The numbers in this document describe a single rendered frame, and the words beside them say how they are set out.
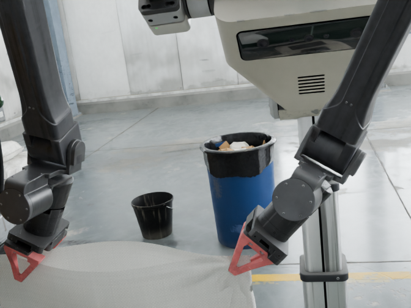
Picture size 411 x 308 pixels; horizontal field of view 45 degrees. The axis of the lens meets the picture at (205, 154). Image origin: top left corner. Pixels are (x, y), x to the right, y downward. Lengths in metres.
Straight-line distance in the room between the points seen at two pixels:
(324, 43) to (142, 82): 8.21
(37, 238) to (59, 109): 0.23
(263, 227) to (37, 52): 0.41
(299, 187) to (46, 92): 0.38
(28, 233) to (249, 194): 2.23
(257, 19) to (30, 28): 0.49
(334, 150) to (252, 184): 2.29
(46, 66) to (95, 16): 8.68
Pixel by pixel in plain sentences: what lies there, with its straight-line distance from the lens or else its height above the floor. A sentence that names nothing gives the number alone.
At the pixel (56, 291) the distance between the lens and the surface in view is 0.90.
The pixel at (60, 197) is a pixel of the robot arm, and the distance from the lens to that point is 0.85.
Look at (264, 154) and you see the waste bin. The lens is 2.98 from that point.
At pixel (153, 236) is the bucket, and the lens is 3.46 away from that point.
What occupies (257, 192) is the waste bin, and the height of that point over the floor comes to 0.37.
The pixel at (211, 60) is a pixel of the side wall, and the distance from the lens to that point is 8.87.
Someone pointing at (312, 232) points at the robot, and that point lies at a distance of 1.38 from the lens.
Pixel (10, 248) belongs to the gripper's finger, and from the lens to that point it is 0.89.
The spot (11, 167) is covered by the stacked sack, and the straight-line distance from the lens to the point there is 4.20.
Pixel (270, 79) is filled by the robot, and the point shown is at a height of 1.24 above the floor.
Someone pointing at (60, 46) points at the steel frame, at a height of 1.29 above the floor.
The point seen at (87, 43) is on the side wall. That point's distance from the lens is 9.50.
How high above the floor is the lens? 1.39
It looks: 15 degrees down
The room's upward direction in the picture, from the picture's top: 7 degrees counter-clockwise
